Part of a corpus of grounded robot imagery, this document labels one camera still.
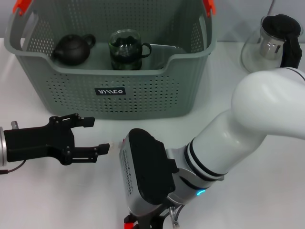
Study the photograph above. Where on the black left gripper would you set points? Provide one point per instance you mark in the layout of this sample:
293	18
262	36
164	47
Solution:
38	143

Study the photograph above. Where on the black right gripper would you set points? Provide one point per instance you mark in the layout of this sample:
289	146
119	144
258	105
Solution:
152	221

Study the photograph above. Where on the grey perforated plastic storage bin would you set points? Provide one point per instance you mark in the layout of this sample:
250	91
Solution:
143	95

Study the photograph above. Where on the white toy brick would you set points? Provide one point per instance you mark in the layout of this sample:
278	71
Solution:
111	145

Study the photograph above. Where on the black clay teapot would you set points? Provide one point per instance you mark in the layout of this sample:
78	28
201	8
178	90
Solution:
71	50

